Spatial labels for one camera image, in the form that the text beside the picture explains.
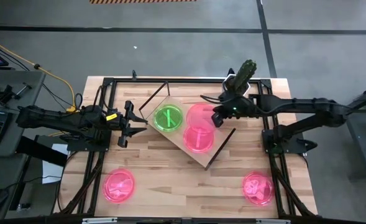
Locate wooden shelf with black frame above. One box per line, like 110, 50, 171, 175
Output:
138, 80, 237, 171

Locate translucent pink plastic plate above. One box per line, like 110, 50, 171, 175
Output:
103, 168, 136, 204
242, 170, 275, 206
186, 103, 217, 131
183, 124, 216, 153

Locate white paper sheet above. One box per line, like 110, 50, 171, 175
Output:
42, 142, 69, 184

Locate black bar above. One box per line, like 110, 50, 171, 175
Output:
16, 135, 69, 167

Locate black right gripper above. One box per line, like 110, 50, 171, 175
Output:
211, 95, 258, 128

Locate black aluminium table frame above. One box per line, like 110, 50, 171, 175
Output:
53, 76, 319, 218

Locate white plant pot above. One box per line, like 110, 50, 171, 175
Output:
222, 73, 251, 96

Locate silver metal bracket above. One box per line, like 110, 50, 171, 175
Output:
82, 217, 118, 224
256, 219, 291, 224

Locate translucent green plastic plate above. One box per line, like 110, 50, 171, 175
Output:
153, 103, 184, 133

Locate green cactus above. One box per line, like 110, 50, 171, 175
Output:
231, 59, 257, 94

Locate grey side desk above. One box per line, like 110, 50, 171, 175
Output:
0, 70, 46, 220

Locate black clamp mount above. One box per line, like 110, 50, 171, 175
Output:
0, 82, 33, 105

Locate yellow cable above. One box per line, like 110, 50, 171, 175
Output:
0, 34, 78, 113

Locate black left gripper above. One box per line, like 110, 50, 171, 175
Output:
105, 100, 149, 148

